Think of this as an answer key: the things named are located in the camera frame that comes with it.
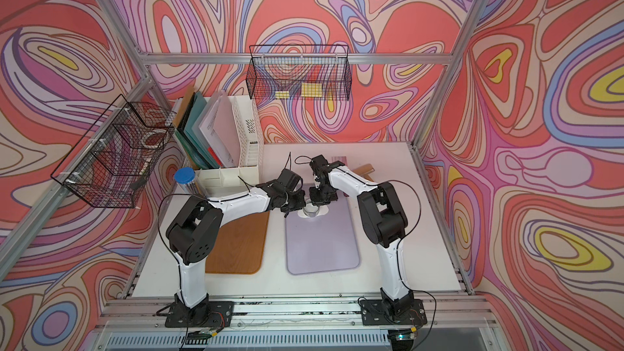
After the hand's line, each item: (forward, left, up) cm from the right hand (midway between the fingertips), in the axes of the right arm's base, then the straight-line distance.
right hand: (319, 209), depth 96 cm
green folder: (+17, +46, +25) cm, 55 cm away
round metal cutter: (0, +3, 0) cm, 3 cm away
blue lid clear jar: (+3, +47, +19) cm, 50 cm away
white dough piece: (-1, -1, 0) cm, 2 cm away
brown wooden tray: (-13, +30, -1) cm, 33 cm away
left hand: (+1, +4, +3) cm, 5 cm away
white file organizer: (+13, +40, +4) cm, 42 cm away
